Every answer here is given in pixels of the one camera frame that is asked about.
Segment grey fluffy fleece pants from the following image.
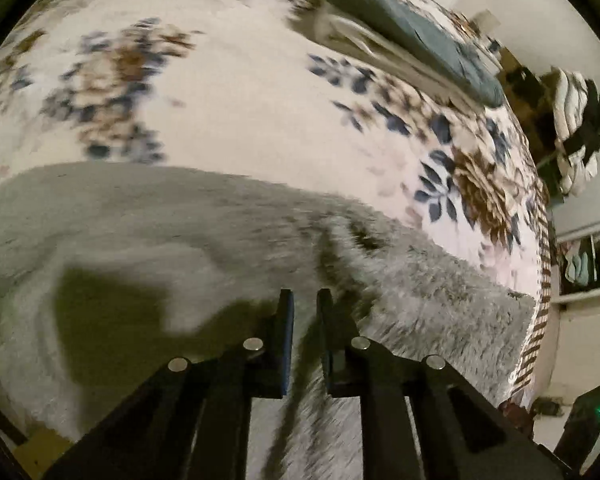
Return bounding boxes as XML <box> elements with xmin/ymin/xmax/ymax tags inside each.
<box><xmin>0</xmin><ymin>162</ymin><xmax>533</xmax><ymax>479</ymax></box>

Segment white quilted hanging clothes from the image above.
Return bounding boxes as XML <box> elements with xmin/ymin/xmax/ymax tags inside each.
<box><xmin>550</xmin><ymin>67</ymin><xmax>600</xmax><ymax>196</ymax></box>

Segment floral cream bed blanket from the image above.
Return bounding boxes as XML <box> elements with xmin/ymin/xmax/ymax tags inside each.
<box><xmin>0</xmin><ymin>0</ymin><xmax>550</xmax><ymax>392</ymax></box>

